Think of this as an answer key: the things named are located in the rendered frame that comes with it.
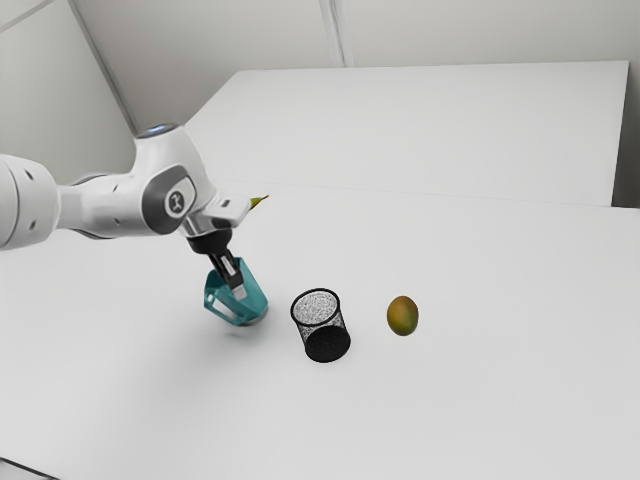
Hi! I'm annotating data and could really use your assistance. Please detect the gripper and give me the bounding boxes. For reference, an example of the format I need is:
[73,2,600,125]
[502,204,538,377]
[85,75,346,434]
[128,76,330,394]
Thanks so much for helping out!
[186,229,248,301]

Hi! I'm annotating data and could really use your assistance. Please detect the teal faceted mug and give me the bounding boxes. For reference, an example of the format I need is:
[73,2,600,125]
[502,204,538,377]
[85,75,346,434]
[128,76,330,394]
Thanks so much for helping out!
[202,256,270,327]

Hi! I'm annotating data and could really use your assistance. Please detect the black mesh pen holder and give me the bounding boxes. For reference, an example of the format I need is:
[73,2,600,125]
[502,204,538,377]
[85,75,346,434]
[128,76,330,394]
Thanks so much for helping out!
[289,287,352,364]

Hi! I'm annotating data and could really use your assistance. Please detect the green-brown mango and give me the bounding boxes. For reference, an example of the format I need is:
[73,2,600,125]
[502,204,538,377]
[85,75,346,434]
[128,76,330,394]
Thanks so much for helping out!
[386,295,420,338]

